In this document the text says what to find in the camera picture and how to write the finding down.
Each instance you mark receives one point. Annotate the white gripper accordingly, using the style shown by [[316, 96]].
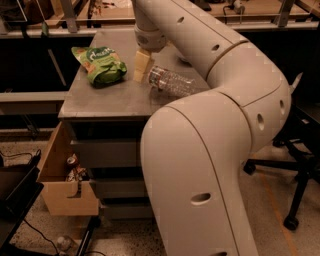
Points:
[[150, 40]]

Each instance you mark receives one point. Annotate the clear plastic water bottle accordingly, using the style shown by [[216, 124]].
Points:
[[171, 82]]

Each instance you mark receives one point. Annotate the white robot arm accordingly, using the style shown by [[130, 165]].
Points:
[[192, 149]]

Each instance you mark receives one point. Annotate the plastic bottle on floor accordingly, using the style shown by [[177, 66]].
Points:
[[66, 246]]

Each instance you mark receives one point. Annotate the green snack bag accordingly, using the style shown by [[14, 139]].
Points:
[[103, 65]]

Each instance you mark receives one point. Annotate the grey drawer cabinet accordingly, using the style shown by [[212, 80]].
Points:
[[117, 111]]

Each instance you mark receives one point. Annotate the red can in box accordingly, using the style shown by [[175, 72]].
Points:
[[72, 162]]

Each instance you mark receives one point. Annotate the middle grey drawer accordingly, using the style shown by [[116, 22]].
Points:
[[119, 188]]

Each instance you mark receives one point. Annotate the wooden workbench behind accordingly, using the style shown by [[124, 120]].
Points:
[[255, 14]]

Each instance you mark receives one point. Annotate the wooden storage box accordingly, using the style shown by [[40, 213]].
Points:
[[65, 192]]

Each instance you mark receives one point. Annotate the bottom grey drawer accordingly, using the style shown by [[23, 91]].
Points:
[[127, 211]]

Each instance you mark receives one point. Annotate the black cart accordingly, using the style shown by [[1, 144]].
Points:
[[19, 189]]

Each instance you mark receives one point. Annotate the black office chair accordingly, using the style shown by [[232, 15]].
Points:
[[300, 136]]

